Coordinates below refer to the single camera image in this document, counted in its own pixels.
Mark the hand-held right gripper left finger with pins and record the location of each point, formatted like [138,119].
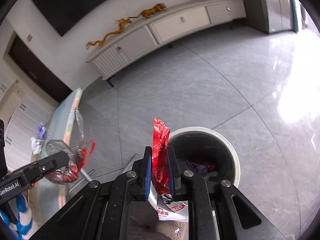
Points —
[147,172]

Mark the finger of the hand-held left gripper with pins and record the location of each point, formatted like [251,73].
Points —
[53,161]

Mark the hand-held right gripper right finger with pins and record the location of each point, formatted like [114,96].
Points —
[171,170]

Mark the red snack wrapper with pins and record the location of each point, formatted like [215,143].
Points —
[160,155]

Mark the clear red plastic wrapper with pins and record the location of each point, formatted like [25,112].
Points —
[75,155]

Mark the lilac wrapper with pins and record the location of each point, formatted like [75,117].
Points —
[198,167]

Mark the white trash bin black liner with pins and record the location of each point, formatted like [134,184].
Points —
[197,147]

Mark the crumpled silvery white wrapper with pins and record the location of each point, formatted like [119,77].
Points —
[38,145]

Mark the purple candy wrapper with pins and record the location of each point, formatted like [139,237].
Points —
[42,131]

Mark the blue white striped object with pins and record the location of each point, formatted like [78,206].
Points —
[23,220]

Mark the printed top folding table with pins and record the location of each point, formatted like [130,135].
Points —
[65,120]

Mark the beige knit clothing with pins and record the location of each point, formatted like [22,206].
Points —
[170,230]

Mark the dark brown entrance door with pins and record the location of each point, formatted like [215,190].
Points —
[35,72]

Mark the golden dragon figurine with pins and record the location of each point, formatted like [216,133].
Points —
[112,33]

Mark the white television cabinet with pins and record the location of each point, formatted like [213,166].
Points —
[175,25]

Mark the golden tiger figurine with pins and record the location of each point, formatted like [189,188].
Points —
[152,10]

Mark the grey double door refrigerator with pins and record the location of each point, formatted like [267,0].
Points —
[270,5]

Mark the white wall cabinet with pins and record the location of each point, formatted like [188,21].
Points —
[22,120]

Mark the beige light switch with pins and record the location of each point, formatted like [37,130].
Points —
[29,38]

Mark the black wall television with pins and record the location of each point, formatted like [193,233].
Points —
[75,2]

